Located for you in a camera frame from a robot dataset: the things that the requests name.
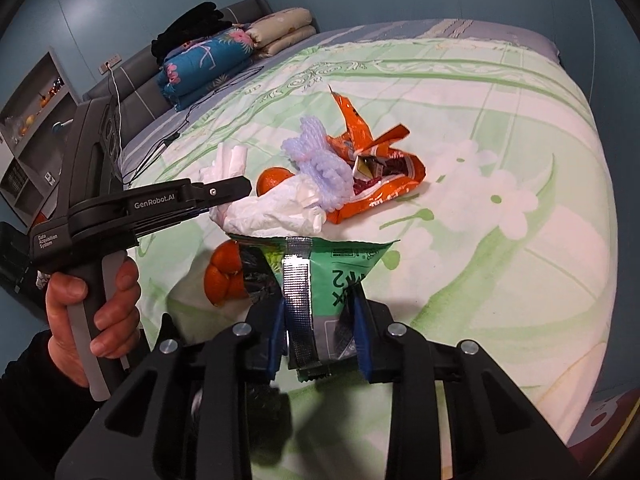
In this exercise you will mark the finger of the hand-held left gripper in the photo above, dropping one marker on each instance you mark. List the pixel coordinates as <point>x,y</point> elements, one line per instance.
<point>220,190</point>
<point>175,216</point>

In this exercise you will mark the mandarin orange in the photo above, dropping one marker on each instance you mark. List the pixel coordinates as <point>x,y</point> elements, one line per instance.
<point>274,182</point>

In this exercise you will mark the white desk lamp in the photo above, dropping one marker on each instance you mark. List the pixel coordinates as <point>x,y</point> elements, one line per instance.
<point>62,125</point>

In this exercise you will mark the green snack packet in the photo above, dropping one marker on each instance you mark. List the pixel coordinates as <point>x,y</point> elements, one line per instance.
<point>335,280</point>

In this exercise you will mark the fruits on shelf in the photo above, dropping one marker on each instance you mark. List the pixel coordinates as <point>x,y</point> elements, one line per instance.
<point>24,126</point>

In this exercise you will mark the blue floral folded quilt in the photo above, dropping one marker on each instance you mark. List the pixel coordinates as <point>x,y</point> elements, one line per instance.
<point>205,67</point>

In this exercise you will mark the white foam net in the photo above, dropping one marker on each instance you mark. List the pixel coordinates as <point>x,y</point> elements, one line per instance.
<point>227,160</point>

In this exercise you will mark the person's left forearm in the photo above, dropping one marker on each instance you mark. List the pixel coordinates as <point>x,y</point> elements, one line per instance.
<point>35,410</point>

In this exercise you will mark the wall shelf unit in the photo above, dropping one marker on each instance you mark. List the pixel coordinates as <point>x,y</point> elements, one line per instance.
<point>30,160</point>

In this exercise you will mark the colourful shelf ornaments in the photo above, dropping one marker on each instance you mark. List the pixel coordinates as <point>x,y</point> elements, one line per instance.
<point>50,91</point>

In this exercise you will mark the dark red patterned mat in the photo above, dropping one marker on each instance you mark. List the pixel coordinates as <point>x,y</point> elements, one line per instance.
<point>600,425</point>

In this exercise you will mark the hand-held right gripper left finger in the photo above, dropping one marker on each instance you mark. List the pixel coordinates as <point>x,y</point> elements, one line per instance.
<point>274,342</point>

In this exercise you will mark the grey bed headboard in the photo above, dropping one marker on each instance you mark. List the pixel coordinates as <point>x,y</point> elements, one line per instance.
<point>140,80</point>

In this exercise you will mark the purple foam net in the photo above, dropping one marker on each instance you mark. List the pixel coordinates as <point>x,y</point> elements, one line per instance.
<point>320,170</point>

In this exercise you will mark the white tissue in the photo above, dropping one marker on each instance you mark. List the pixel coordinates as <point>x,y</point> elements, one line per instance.
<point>270,210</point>

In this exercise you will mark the beige folded quilt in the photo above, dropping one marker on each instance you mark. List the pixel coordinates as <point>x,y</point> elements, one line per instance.
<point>282,30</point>

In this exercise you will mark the green floral quilt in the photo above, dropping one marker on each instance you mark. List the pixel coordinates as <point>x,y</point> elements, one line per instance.
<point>500,185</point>

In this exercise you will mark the black charger adapter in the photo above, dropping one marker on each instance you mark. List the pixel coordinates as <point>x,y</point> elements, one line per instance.
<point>172,137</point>

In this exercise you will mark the black clothes pile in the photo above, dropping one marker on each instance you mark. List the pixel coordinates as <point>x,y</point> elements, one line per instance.
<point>195,27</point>

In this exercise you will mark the person's left hand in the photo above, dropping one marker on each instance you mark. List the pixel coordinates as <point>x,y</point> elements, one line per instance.
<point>122,310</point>

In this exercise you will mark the mandarin peel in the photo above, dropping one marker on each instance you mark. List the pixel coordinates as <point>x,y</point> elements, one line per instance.
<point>222,275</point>

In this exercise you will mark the striped bed sheet mattress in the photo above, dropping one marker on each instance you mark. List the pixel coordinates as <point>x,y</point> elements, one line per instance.
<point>400,30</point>

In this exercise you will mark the wall socket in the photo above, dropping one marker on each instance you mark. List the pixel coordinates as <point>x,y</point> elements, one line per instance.
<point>110,63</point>

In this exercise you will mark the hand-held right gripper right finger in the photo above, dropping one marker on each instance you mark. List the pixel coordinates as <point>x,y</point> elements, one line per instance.
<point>363,345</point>

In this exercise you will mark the orange snack wrapper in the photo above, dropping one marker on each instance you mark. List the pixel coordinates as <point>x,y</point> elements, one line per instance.
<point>380,185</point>

